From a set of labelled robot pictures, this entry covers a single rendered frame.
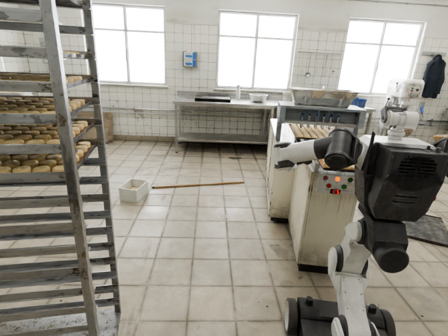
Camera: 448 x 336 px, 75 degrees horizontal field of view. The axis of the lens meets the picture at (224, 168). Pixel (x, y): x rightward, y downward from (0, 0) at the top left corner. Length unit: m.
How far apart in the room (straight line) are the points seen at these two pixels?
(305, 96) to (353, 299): 1.65
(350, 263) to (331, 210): 0.57
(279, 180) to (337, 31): 3.78
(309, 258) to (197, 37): 4.28
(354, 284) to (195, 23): 4.80
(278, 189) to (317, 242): 0.74
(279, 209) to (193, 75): 3.40
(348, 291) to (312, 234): 0.64
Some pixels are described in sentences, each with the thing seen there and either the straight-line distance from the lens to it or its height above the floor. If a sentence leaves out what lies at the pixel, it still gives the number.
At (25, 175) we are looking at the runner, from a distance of 1.07.
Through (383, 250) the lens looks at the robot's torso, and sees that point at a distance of 1.31.
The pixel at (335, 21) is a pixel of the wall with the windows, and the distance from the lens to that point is 6.01.
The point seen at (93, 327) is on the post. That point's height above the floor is 0.54.
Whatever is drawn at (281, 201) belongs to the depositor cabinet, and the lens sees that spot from 2.88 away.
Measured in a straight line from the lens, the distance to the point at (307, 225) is 2.22.
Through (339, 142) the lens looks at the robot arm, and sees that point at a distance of 1.24.
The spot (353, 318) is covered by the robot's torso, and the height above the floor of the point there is 0.36.
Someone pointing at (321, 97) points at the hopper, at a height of 1.26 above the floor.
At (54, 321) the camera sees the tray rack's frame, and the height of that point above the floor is 0.15.
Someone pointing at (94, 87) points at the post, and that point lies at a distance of 1.38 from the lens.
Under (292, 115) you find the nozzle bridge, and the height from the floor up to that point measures 1.09.
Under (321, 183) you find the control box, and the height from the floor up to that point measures 0.77.
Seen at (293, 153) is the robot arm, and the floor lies 1.14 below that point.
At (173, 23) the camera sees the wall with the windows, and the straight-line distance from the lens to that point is 5.62.
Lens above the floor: 1.50
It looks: 20 degrees down
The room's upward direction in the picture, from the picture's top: 3 degrees clockwise
